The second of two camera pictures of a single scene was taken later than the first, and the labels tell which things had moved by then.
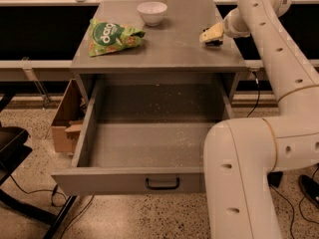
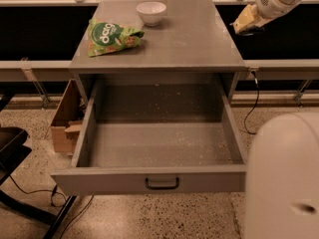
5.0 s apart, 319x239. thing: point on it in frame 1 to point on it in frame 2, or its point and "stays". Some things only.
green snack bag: (108, 37) stays
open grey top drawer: (145, 137) stays
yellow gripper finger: (214, 32) to (249, 17)
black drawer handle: (169, 187) stays
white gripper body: (229, 26) to (271, 4)
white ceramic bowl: (152, 12) stays
